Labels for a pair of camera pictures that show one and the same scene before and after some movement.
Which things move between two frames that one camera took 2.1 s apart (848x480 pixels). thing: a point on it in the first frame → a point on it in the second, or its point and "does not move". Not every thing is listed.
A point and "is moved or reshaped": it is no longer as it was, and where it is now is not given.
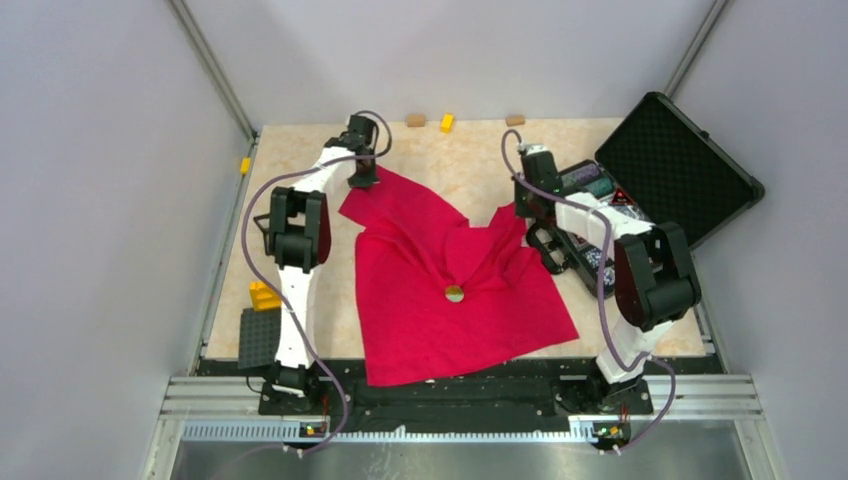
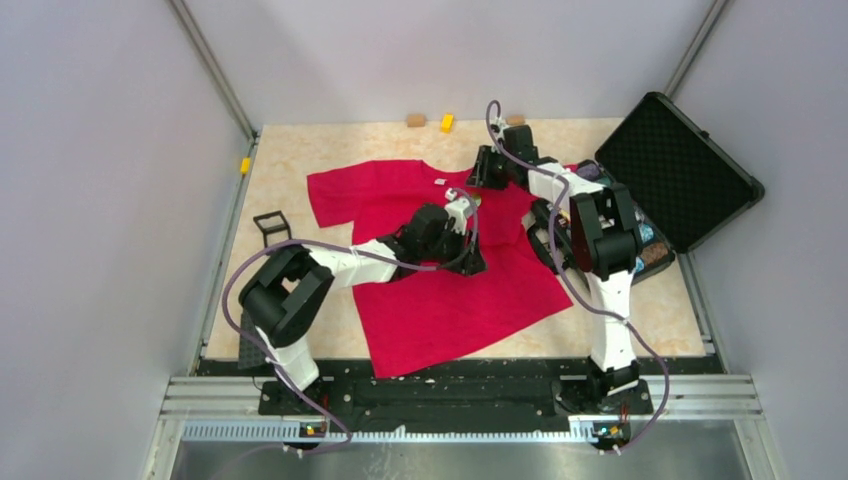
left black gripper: [364, 181] → [467, 259]
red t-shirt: [439, 295] is moved or reshaped
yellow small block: [447, 122] does not move
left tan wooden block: [416, 120] does not move
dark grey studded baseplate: [259, 337] does not move
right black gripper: [520, 208] → [480, 173]
